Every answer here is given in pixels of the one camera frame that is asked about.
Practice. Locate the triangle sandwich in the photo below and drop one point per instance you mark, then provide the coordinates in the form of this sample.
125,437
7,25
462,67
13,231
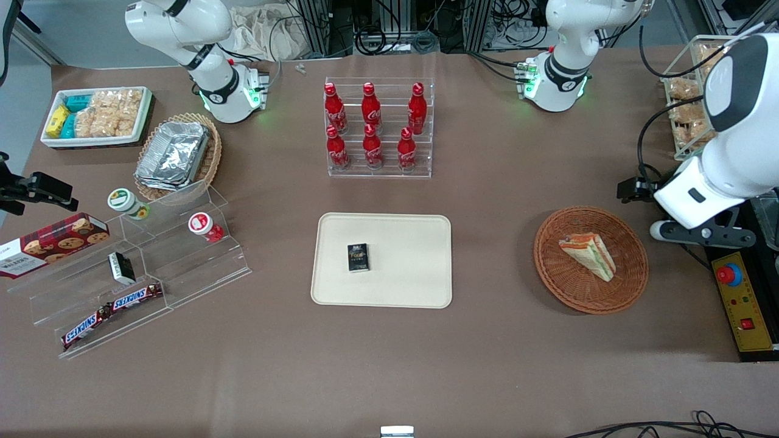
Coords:
589,255

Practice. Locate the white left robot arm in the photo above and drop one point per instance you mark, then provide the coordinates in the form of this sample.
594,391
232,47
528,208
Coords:
566,36

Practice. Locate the round brown wicker basket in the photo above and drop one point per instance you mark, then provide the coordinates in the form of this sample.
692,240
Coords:
560,286

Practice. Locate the beige plastic tray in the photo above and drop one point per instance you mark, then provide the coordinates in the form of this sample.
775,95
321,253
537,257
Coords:
408,261

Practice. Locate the oval wicker basket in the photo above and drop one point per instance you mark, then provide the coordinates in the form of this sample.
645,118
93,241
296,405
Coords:
213,158

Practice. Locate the red emergency stop button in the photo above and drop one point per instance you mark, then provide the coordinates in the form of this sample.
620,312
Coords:
728,275

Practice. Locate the black appliance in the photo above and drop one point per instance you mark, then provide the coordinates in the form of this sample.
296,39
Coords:
768,267

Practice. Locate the yellow control box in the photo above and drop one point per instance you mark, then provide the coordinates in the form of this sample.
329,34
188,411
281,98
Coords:
745,316

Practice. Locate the clear bag fried snacks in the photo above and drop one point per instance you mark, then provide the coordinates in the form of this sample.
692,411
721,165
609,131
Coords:
686,113
683,90
698,135
709,58

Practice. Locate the red cola bottle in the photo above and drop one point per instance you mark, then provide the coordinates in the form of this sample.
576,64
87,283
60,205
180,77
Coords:
372,149
337,151
417,109
335,109
406,152
371,108

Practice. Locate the clear acrylic bottle rack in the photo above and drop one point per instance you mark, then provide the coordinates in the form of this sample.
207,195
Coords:
389,171

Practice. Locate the small black box gold print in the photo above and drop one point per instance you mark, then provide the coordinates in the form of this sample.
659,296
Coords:
358,258

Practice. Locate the white device edge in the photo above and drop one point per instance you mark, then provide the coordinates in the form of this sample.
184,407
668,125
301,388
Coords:
397,432

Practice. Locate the beige crumpled cloth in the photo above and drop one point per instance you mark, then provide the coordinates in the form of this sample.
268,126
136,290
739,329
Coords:
261,33

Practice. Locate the red lid cup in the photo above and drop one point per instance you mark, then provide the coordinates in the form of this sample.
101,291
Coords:
201,224

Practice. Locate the clear acrylic step display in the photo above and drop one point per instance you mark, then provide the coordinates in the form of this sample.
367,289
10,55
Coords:
182,267

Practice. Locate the stacked aluminium foil containers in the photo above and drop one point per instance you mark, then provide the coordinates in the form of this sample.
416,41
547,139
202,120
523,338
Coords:
173,155

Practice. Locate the snickers chocolate bar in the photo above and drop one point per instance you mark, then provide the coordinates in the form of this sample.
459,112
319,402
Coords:
135,297
85,327

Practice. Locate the green lid cup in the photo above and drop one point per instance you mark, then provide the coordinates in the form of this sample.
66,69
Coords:
125,201

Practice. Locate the small black white box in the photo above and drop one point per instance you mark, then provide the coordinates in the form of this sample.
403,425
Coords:
122,267

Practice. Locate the clear bag rice crackers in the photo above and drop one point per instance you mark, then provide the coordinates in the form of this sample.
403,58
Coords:
103,125
118,101

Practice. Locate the white rectangular bin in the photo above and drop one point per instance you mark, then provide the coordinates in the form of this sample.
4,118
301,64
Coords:
97,141

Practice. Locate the teal snack packet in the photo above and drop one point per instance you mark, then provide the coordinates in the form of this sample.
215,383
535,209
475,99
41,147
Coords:
78,103
69,126

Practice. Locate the red cookie box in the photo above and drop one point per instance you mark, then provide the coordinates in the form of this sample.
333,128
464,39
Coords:
48,246

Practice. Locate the yellow snack packet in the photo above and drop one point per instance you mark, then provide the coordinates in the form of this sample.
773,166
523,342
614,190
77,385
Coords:
58,120

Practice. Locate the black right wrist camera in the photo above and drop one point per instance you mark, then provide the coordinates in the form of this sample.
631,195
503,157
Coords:
48,188

